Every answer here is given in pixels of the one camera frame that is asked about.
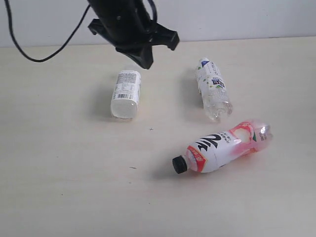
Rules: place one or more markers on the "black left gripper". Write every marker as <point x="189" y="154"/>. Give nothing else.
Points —
<point x="128" y="26"/>

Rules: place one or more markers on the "square clear bottle white label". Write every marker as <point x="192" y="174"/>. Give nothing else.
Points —
<point x="126" y="95"/>

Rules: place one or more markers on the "clear bottle blue white label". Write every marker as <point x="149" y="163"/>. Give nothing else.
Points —
<point x="213" y="90"/>

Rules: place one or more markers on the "pink peach drink bottle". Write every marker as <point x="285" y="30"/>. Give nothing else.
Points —
<point x="211" y="152"/>

